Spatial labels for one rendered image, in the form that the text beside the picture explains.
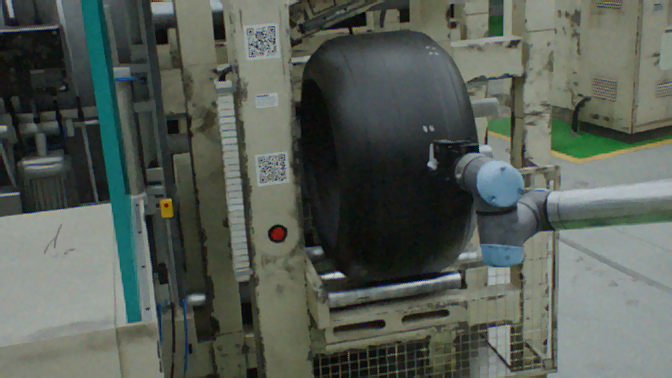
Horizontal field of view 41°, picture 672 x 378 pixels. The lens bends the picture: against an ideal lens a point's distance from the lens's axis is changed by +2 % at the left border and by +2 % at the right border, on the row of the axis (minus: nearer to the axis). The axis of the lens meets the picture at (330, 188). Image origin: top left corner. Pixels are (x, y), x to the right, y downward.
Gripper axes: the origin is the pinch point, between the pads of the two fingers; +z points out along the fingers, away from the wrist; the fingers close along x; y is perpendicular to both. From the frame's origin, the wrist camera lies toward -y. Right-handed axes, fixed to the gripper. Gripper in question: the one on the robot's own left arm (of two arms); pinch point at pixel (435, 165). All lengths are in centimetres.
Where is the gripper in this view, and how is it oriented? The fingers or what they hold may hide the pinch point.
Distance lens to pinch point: 188.8
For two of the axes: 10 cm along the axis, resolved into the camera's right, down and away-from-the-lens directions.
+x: -9.7, 1.2, -2.1
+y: -0.7, -9.8, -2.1
